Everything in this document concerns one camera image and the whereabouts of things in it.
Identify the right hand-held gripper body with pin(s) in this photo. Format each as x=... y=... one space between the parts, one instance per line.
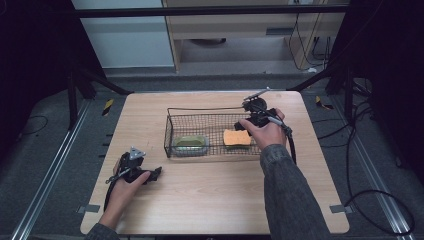
x=258 y=111

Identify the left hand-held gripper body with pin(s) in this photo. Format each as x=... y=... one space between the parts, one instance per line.
x=131 y=164

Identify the green and yellow sponge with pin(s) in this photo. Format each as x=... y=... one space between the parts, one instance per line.
x=237 y=137

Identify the green and grey soap dish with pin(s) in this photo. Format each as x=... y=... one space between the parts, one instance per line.
x=190 y=144

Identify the person's right hand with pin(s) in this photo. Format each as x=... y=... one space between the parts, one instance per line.
x=266 y=131

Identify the person's left hand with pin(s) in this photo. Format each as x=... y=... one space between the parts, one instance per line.
x=121 y=196

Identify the yellow and black tape strip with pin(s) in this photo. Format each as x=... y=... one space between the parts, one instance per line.
x=322 y=104
x=107 y=106

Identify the grey tape piece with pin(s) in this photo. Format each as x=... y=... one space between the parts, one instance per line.
x=88 y=209
x=340 y=209

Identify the light wooden desk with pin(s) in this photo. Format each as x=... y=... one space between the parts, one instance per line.
x=233 y=28

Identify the black metal stand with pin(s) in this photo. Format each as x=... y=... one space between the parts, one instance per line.
x=348 y=96
x=71 y=100

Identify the white cabinet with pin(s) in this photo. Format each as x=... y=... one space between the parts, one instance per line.
x=126 y=40

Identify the black curtain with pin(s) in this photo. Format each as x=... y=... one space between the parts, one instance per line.
x=33 y=66
x=393 y=66

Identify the aluminium floor rail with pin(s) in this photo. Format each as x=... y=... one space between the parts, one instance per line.
x=50 y=173
x=376 y=181

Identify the black horizontal frame bar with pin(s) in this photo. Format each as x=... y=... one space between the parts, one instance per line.
x=206 y=11

